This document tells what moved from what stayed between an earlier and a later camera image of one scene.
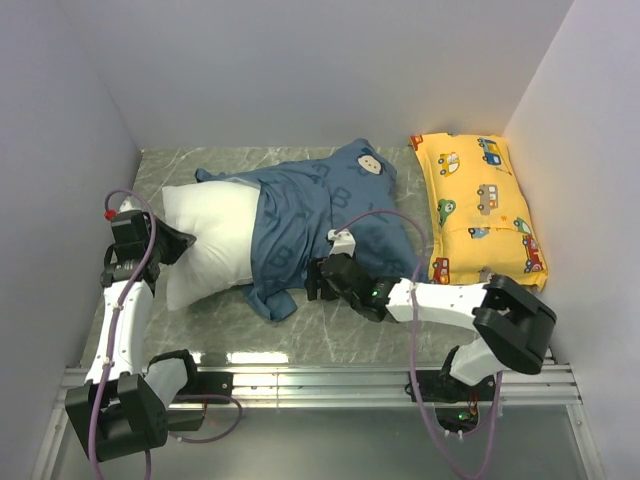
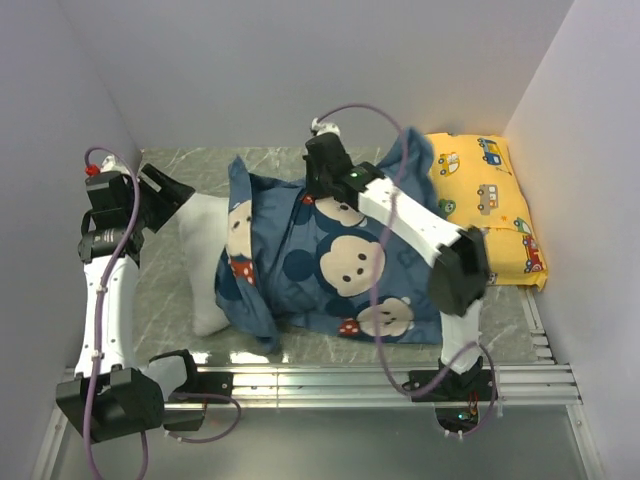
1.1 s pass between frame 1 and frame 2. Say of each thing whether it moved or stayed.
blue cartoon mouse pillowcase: moved
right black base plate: stayed
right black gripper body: moved
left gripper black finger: moved
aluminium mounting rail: stayed
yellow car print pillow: stayed
